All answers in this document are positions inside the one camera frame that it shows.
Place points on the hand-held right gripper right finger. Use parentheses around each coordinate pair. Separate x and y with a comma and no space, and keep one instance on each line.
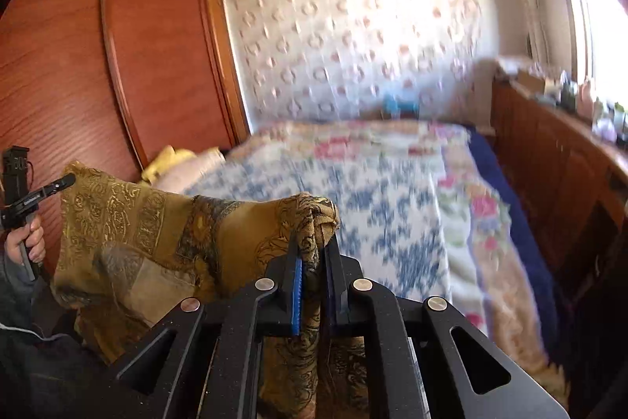
(338,296)

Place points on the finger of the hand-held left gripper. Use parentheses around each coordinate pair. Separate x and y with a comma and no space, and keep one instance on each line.
(64,181)

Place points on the wooden slatted wardrobe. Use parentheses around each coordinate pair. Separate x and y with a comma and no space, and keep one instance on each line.
(162,55)

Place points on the person's left forearm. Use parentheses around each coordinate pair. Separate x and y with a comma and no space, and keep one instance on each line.
(19,296)

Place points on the gold patterned garment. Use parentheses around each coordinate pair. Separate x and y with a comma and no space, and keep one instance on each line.
(122,242)

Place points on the person's left hand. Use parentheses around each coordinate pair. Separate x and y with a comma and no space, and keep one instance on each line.
(34,242)

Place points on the low wooden cabinet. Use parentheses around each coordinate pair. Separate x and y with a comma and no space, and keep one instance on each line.
(549,163)

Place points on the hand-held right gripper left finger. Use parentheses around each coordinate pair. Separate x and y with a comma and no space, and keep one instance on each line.
(296,296)

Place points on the pink bottle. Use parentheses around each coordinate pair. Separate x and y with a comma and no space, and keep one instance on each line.
(586,97)

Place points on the yellow cloth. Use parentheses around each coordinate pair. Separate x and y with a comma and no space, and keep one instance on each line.
(164,163)

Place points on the wooden framed window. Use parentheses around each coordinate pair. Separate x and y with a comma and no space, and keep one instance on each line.
(598,6)

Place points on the cardboard box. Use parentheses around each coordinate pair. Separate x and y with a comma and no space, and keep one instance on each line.
(530,81)

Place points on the circle patterned sheer curtain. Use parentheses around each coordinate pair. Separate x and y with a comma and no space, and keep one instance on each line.
(353,41)

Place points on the navy mattress cover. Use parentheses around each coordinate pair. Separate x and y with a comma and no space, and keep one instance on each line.
(510,203)

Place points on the blue tissue pack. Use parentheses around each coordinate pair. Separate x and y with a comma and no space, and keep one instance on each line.
(400,105)

